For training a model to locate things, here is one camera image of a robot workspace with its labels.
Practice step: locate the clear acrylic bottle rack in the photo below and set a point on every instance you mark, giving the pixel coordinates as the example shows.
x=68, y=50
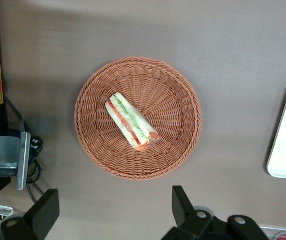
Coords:
x=270, y=231

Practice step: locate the grey metal bracket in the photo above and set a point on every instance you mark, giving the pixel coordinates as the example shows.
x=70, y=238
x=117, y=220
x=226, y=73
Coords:
x=23, y=160

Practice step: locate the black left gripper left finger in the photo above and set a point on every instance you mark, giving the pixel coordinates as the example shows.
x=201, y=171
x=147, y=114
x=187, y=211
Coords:
x=43, y=207

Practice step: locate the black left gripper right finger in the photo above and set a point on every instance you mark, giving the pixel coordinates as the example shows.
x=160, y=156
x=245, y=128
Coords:
x=182, y=215

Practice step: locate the round brown wicker basket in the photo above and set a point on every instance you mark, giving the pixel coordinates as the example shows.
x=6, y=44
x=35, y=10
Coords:
x=167, y=105

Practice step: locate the red cola bottle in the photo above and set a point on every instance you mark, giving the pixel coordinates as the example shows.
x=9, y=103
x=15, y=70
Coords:
x=283, y=236

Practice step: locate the vegetable sandwich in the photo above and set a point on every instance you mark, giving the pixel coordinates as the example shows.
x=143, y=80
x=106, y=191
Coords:
x=130, y=122

